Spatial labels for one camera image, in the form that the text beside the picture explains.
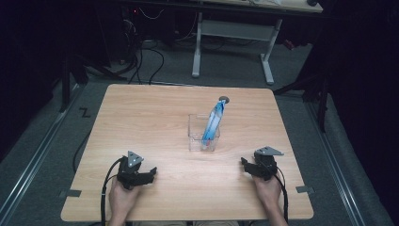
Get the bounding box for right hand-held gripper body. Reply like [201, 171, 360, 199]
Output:
[252, 145, 285, 182]

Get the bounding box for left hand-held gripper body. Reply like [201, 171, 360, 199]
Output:
[117, 151, 146, 190]

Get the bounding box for blue white toothpaste tube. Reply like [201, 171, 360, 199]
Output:
[200, 99, 228, 149]

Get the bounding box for clear plastic container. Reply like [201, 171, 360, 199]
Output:
[187, 112, 221, 153]

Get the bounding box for person's left hand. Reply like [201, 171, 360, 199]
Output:
[108, 177, 143, 220]

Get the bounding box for person's right hand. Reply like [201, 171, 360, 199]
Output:
[251, 173, 284, 209]

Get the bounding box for black floor tape mark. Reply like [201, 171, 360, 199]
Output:
[78, 106, 92, 119]

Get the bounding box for black metal stand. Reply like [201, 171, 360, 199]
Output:
[272, 72, 331, 134]
[58, 52, 128, 114]

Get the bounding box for red object on floor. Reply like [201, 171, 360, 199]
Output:
[282, 39, 296, 52]

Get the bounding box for white-legged wooden desk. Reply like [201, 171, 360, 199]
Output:
[125, 0, 324, 87]

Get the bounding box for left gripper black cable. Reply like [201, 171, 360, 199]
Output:
[100, 156, 125, 226]

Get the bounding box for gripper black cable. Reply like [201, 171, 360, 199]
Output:
[272, 165, 290, 224]
[100, 156, 125, 226]

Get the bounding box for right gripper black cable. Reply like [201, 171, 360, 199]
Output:
[272, 165, 290, 224]

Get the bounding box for black cable beside table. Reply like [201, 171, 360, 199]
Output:
[72, 129, 92, 174]

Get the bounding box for metal floor rail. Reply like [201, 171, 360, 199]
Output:
[305, 101, 367, 226]
[0, 84, 87, 224]

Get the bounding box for black floor cables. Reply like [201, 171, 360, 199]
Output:
[120, 37, 166, 86]

